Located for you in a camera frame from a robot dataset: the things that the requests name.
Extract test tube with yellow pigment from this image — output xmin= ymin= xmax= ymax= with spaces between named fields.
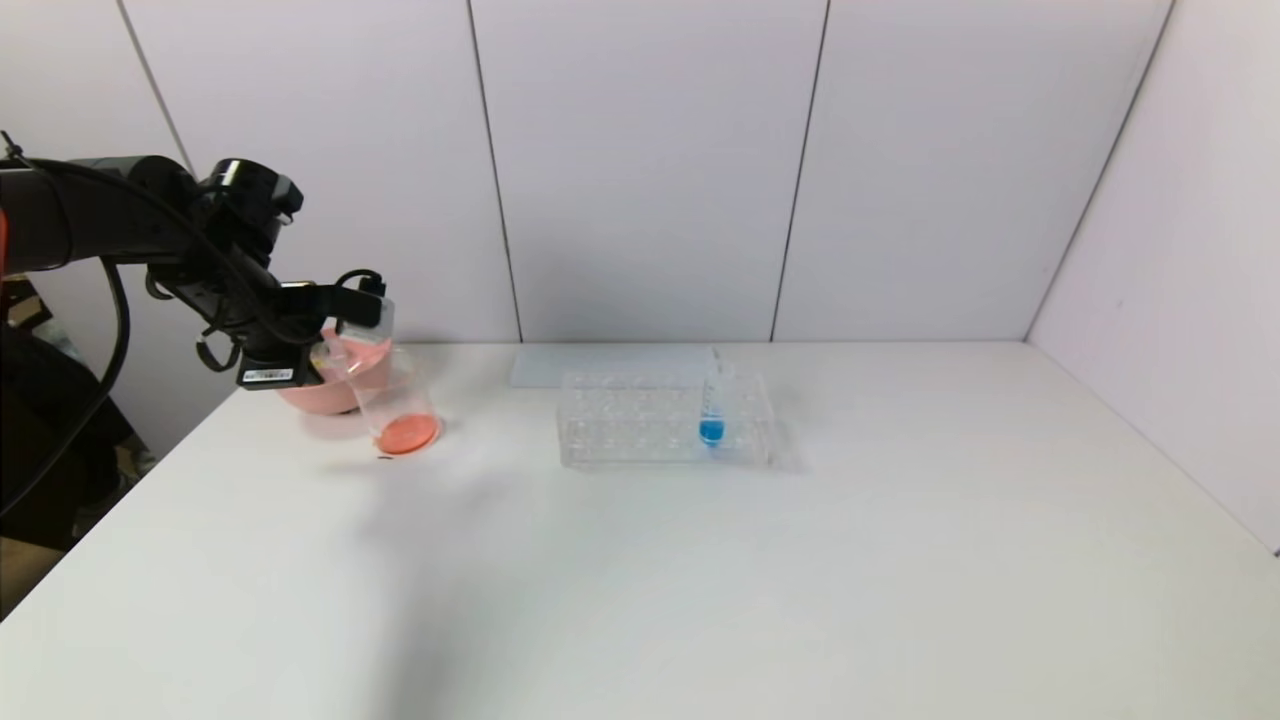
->
xmin=310 ymin=325 xmax=389 ymax=389

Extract pink plastic bowl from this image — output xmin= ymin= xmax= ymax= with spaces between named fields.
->
xmin=275 ymin=325 xmax=395 ymax=417

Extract clear acrylic test tube rack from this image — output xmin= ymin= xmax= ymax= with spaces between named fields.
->
xmin=557 ymin=364 xmax=777 ymax=470

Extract white paper sheet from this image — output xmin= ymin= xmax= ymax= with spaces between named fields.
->
xmin=510 ymin=346 xmax=722 ymax=390

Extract clear glass beaker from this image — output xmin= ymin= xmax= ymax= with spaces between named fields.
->
xmin=344 ymin=345 xmax=443 ymax=459

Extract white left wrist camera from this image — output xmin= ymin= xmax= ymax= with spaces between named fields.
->
xmin=342 ymin=292 xmax=397 ymax=341

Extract test tube with blue pigment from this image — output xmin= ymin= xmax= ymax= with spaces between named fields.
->
xmin=699 ymin=360 xmax=728 ymax=450

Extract dark background furniture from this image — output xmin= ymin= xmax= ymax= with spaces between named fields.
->
xmin=0 ymin=285 xmax=146 ymax=553

